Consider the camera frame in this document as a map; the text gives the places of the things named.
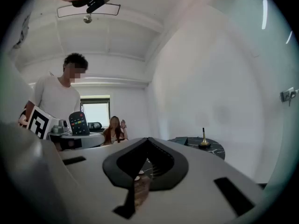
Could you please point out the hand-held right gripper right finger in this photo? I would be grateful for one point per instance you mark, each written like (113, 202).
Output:
(198, 195)

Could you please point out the black remote control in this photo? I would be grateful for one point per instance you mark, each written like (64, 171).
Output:
(79, 122)

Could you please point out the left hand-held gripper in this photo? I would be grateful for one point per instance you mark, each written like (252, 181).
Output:
(38, 125)

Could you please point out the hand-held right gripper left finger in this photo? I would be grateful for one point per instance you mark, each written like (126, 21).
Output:
(93, 190)

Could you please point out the black marble round table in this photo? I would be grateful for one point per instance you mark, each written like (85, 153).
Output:
(215, 148)

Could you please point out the head-mounted black camera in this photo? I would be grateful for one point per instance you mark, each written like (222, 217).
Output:
(97, 3)

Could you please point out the window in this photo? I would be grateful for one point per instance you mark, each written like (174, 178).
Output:
(95, 112)

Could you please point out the dark teal rectangular mat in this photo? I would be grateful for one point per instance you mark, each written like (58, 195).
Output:
(181, 141)

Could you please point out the silver round ceiling fixture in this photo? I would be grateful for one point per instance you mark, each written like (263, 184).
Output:
(87, 19)

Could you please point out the black electronic device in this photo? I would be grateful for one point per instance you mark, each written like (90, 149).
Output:
(94, 125)

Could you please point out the wall socket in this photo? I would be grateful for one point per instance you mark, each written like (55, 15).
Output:
(287, 95)

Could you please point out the white lamp shade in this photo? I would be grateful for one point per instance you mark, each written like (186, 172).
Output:
(204, 142)

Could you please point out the ceiling strip light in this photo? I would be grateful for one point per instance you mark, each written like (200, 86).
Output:
(264, 14)
(289, 37)

